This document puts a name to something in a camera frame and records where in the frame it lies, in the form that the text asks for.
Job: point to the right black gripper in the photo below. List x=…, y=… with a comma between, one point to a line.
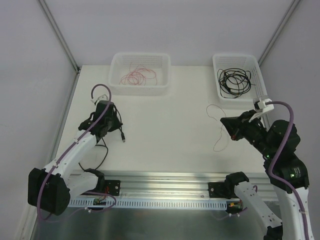
x=240, y=127

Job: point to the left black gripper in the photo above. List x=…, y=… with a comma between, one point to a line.
x=115, y=121

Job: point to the black cable gold plug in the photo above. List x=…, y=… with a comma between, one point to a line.
x=234, y=82

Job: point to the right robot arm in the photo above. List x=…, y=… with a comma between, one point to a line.
x=286, y=172

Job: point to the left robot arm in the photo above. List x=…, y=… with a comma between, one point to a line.
x=51, y=188

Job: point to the right white plastic basket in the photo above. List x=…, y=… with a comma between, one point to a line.
x=246, y=62

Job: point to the white plastic basket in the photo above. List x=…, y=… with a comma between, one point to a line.
x=140, y=74
x=246, y=62

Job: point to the left white plastic basket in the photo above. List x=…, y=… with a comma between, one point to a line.
x=140, y=74

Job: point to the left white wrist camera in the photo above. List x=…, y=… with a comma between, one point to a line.
x=103, y=97

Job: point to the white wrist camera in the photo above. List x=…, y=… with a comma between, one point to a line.
x=262, y=106
x=103, y=97

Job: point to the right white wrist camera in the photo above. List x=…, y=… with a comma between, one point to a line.
x=262, y=106

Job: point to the aluminium mounting rail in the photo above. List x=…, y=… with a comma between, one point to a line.
x=164, y=185

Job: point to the white slotted cable duct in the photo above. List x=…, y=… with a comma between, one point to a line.
x=134, y=203

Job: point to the right aluminium frame post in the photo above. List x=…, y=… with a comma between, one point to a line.
x=292, y=8

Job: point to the aluminium frame post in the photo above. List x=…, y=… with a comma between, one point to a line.
x=292, y=8
x=59, y=35

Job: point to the left aluminium frame post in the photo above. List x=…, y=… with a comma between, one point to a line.
x=59, y=35

